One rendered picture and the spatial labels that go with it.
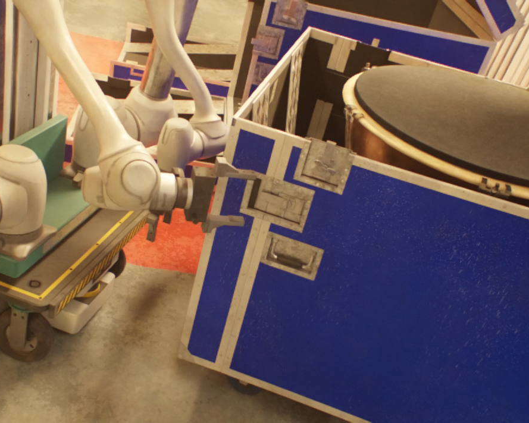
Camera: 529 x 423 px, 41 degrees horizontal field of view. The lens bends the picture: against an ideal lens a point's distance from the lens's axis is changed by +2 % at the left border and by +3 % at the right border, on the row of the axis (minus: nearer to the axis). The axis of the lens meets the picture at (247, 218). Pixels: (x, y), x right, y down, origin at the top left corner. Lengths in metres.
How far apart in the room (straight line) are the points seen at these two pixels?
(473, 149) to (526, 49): 3.08
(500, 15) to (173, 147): 1.63
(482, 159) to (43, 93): 1.29
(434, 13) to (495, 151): 2.17
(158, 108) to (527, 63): 3.02
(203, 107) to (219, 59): 2.63
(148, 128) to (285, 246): 0.78
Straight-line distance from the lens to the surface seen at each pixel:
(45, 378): 2.28
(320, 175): 1.74
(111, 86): 4.09
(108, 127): 1.49
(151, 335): 2.45
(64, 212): 2.23
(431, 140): 1.88
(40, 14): 1.68
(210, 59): 4.85
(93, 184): 1.60
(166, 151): 2.13
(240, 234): 1.85
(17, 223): 1.98
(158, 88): 2.38
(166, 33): 2.11
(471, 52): 3.23
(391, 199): 1.73
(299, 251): 1.85
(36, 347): 2.26
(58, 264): 2.18
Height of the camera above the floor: 1.61
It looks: 30 degrees down
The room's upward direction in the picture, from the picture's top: 15 degrees clockwise
